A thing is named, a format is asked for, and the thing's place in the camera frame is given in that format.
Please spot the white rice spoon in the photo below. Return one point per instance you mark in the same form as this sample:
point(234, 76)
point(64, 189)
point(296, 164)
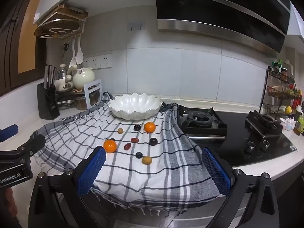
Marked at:
point(79, 54)
point(72, 60)

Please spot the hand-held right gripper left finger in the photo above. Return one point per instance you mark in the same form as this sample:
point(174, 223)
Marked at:
point(91, 171)

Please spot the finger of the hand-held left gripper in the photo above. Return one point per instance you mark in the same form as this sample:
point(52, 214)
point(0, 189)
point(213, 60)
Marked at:
point(9, 130)
point(33, 143)

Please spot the green plastic bottle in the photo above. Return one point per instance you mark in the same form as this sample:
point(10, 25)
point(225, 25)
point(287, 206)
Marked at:
point(300, 123)

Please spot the black burner pan support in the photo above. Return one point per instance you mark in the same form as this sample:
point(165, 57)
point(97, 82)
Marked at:
point(263, 123)
point(201, 121)

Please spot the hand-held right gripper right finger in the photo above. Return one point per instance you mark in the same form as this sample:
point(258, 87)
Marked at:
point(215, 168)

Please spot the brown wooden door frame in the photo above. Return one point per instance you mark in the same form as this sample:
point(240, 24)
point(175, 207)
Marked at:
point(14, 52)

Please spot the silver hob knob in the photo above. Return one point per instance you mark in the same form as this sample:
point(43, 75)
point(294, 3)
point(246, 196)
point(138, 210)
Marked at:
point(249, 146)
point(265, 144)

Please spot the wall-mounted board rack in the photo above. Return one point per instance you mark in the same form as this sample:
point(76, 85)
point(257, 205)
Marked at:
point(68, 10)

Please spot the red oval date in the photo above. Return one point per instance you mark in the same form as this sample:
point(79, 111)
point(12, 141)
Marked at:
point(134, 140)
point(127, 146)

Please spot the black knife block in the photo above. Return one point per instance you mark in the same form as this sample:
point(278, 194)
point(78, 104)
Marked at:
point(47, 104)

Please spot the steel cooking pot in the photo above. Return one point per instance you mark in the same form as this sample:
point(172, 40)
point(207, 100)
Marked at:
point(82, 102)

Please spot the brown green longan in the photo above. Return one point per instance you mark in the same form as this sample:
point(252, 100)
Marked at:
point(120, 130)
point(146, 160)

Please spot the orange mandarin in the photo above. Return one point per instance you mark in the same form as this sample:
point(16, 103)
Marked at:
point(149, 127)
point(110, 146)

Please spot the dark purple plum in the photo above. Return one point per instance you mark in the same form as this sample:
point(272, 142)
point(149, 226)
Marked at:
point(137, 127)
point(153, 141)

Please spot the grey white checked cloth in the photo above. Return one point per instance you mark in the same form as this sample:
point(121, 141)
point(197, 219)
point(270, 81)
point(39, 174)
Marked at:
point(154, 171)

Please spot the black glass gas hob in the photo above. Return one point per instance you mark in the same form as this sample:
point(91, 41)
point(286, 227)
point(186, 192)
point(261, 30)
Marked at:
point(235, 144)

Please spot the white wall rack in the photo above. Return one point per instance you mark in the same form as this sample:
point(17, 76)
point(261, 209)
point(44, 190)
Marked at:
point(61, 29)

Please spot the cream round teapot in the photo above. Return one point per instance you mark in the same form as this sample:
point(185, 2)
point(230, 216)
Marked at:
point(83, 78)

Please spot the black steel range hood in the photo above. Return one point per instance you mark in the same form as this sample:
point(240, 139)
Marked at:
point(213, 7)

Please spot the white frame stand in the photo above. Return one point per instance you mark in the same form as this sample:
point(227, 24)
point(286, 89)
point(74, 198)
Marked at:
point(93, 85)

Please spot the white wall socket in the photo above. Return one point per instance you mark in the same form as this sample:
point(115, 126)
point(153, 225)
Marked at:
point(106, 61)
point(91, 62)

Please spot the white scalloped bowl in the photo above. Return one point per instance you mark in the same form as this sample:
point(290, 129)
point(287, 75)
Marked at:
point(133, 104)

